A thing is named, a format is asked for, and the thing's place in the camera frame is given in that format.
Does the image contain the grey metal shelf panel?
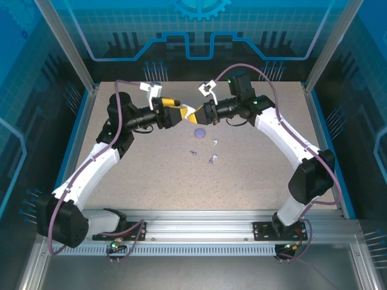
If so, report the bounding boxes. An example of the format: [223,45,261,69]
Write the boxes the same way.
[36,255,363,290]

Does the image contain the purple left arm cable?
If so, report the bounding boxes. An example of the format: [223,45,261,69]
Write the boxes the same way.
[48,79,146,263]

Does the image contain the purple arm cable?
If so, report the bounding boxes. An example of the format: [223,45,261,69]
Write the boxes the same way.
[211,63,342,263]
[48,79,146,263]

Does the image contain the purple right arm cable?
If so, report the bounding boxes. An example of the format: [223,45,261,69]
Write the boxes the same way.
[211,63,342,263]

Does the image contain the aluminium table side rail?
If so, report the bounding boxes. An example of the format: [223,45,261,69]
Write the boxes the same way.
[50,86,99,220]
[303,86,357,220]

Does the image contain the aluminium frame post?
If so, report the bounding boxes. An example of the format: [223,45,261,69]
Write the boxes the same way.
[304,0,366,94]
[32,0,100,93]

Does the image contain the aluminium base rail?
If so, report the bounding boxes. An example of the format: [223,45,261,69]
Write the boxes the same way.
[39,208,362,244]

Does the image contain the slotted grey cable duct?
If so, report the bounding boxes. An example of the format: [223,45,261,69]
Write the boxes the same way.
[47,243,284,257]

